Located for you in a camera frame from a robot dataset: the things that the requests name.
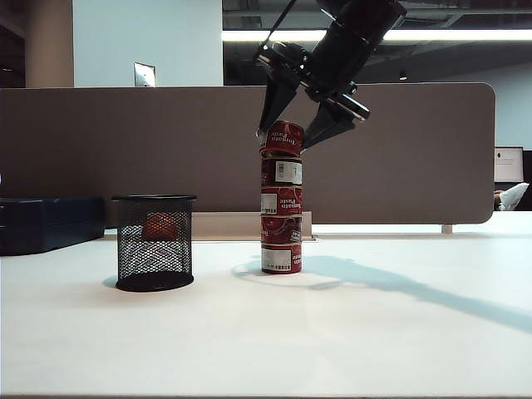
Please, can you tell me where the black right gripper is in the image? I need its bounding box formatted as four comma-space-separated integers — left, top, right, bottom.
254, 22, 372, 150

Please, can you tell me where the red tomato paste can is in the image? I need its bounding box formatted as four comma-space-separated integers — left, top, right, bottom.
260, 214, 303, 246
259, 120, 305, 159
260, 155, 303, 189
261, 243, 303, 275
260, 185, 303, 218

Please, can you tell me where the ceiling light strip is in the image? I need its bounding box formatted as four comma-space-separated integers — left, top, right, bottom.
221, 28, 532, 43

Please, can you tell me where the brown desk partition panel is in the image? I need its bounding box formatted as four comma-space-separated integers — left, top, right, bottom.
0, 81, 497, 226

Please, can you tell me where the orange round object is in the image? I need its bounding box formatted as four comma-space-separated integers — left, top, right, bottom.
143, 213, 181, 242

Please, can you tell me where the computer monitor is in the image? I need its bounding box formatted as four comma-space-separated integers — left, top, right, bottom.
494, 146, 525, 183

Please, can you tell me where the black mesh pen holder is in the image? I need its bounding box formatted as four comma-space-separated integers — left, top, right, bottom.
111, 195, 198, 293

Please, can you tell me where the white cloth bundle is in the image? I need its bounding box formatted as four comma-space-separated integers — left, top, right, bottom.
497, 182, 530, 212

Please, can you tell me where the dark blue plastic box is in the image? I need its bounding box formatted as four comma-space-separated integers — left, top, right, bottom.
0, 195, 106, 258

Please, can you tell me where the thin black cable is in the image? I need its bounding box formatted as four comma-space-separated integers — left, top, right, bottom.
264, 0, 298, 47

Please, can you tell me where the metal wall plate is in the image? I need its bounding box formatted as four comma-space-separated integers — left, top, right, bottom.
133, 62, 157, 88

